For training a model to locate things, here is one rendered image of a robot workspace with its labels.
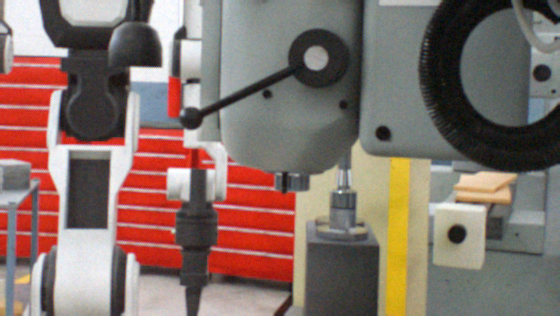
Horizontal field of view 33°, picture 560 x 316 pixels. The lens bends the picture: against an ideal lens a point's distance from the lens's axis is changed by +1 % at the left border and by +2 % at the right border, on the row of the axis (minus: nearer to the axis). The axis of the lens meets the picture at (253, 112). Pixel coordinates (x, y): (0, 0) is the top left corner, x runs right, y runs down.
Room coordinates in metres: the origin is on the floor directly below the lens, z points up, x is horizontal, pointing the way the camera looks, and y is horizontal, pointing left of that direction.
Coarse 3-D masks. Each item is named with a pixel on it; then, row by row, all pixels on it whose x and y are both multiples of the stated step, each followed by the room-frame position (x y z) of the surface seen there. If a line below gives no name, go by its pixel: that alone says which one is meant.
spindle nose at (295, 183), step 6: (276, 180) 1.21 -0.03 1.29; (288, 180) 1.20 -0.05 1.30; (294, 180) 1.20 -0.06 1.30; (300, 180) 1.20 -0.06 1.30; (306, 180) 1.21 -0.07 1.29; (276, 186) 1.21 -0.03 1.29; (288, 186) 1.20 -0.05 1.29; (294, 186) 1.20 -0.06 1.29; (300, 186) 1.20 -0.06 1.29; (306, 186) 1.21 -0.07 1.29
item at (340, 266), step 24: (312, 240) 1.54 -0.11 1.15; (336, 240) 1.54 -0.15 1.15; (360, 240) 1.55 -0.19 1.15; (312, 264) 1.53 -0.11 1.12; (336, 264) 1.52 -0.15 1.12; (360, 264) 1.52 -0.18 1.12; (312, 288) 1.53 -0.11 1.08; (336, 288) 1.52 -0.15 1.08; (360, 288) 1.52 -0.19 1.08; (312, 312) 1.53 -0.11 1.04; (336, 312) 1.52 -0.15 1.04; (360, 312) 1.52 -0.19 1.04
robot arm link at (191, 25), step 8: (184, 0) 1.91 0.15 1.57; (192, 0) 1.90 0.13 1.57; (184, 8) 1.91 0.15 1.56; (192, 8) 1.90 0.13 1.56; (200, 8) 1.89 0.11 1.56; (184, 16) 1.91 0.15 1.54; (192, 16) 1.89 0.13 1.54; (200, 16) 1.89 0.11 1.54; (184, 24) 1.91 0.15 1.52; (192, 24) 1.89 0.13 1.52; (200, 24) 1.89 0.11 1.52; (176, 32) 1.91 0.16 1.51; (184, 32) 1.90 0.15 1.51; (192, 32) 1.89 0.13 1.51; (200, 32) 1.89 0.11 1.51; (192, 40) 1.92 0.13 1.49; (200, 40) 1.92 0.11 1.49
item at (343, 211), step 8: (336, 200) 1.56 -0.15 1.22; (344, 200) 1.56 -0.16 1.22; (352, 200) 1.56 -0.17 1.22; (336, 208) 1.56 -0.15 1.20; (344, 208) 1.56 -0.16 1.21; (352, 208) 1.57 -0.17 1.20; (336, 216) 1.56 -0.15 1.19; (344, 216) 1.56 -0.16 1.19; (352, 216) 1.57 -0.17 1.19; (336, 224) 1.56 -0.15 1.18; (344, 224) 1.56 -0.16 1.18; (352, 224) 1.57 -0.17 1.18
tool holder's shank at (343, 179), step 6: (348, 156) 1.57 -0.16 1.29; (342, 162) 1.57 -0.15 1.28; (348, 162) 1.57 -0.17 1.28; (342, 168) 1.57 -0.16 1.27; (348, 168) 1.57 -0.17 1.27; (336, 174) 1.58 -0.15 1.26; (342, 174) 1.57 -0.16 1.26; (348, 174) 1.57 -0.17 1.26; (336, 180) 1.58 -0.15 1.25; (342, 180) 1.57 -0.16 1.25; (348, 180) 1.57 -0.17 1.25; (342, 186) 1.57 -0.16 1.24; (348, 186) 1.57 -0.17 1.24
